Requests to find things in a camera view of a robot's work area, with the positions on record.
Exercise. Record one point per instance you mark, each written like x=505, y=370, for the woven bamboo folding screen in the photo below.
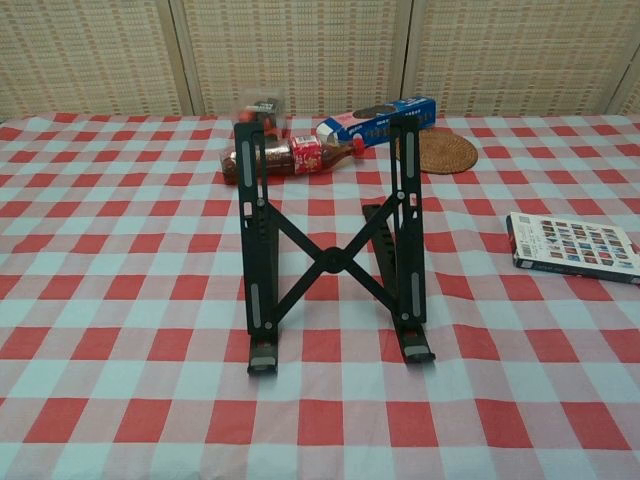
x=300, y=50

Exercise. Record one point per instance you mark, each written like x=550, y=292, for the clear plastic box red-black contents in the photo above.
x=265, y=107

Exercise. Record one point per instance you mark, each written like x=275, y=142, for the cola bottle with red label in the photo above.
x=305, y=155

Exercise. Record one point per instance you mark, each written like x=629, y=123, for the blue cookie box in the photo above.
x=345, y=127

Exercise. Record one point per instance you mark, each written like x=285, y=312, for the black folding stand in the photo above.
x=252, y=250

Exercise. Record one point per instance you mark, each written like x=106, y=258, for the red white checked tablecloth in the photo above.
x=125, y=300

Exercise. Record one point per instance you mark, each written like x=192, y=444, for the round woven brown coaster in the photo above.
x=450, y=152

